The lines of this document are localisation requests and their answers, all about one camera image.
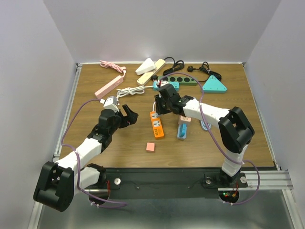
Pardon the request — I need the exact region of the orange power strip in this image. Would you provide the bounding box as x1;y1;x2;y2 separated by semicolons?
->
150;111;164;139

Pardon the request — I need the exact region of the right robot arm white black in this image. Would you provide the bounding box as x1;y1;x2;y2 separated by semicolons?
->
155;83;255;186

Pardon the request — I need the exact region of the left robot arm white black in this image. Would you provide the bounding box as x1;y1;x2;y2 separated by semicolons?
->
33;104;139;212

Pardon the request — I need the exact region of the pink cube adapter with deer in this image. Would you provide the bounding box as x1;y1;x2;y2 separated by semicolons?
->
178;115;191;125

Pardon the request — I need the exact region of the teal power strip with USB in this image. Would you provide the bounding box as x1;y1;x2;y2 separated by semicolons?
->
153;81;180;91

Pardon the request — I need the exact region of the light blue power strip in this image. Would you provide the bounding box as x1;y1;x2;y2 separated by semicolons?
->
177;123;188;140

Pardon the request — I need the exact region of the dark green power strip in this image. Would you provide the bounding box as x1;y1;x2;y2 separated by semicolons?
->
156;74;197;86

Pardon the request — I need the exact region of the pink power strip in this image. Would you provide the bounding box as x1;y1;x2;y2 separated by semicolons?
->
94;76;124;99

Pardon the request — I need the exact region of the cream power strip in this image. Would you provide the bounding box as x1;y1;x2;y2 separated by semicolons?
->
137;59;165;86

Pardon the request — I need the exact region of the white triangular power socket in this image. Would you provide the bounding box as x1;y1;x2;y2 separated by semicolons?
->
135;58;156;75

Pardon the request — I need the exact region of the teal triangular power socket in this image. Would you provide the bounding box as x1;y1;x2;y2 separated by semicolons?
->
203;75;227;94

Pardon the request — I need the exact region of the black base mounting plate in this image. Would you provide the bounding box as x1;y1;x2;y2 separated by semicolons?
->
78;167;248;200

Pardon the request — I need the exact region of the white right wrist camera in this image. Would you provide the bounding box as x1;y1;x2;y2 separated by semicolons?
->
156;80;164;88

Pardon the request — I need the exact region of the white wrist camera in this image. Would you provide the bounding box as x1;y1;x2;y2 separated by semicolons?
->
103;96;119;112
156;80;164;88

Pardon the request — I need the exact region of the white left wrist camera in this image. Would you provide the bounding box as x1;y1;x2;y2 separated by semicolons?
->
103;96;119;112

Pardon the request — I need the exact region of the white coiled cable with plug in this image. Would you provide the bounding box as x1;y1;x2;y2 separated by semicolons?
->
116;85;154;98

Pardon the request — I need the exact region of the black coiled cable left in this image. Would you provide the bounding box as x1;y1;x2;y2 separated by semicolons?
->
152;56;185;82

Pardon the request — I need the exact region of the black coiled cable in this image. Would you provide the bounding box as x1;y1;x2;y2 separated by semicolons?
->
187;61;222;83
152;56;185;82

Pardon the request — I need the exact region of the pink coiled cable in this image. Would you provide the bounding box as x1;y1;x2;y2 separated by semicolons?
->
99;60;126;78

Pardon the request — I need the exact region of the black coiled cable right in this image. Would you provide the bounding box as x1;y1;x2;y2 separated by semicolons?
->
187;61;222;83

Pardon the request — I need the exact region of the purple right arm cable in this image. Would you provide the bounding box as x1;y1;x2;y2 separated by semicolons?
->
159;73;261;206

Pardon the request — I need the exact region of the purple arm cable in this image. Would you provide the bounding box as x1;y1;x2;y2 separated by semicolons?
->
61;99;128;208
159;73;261;206

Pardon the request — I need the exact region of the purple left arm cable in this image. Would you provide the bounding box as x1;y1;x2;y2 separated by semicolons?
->
61;99;128;208

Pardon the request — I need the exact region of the aluminium rail frame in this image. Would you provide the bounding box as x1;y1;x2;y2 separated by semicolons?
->
27;62;296;229

